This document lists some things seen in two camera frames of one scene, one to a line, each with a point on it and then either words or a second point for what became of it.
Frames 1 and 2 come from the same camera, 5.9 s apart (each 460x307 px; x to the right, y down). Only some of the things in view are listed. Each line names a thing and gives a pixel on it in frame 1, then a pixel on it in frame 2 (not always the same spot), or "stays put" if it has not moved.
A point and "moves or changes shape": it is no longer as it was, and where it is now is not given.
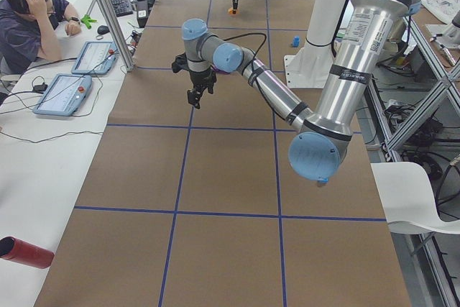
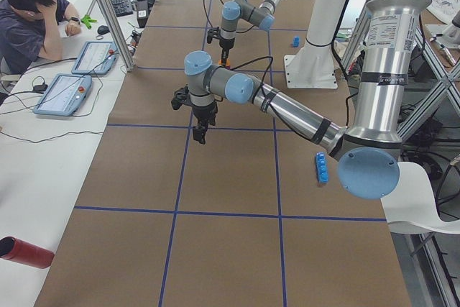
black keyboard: x=120 y=1 stays put
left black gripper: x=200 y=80 to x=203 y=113
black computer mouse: x=103 y=29 stays put
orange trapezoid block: x=230 y=11 moves or changes shape
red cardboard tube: x=25 y=252 stays put
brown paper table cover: x=200 y=206 stays put
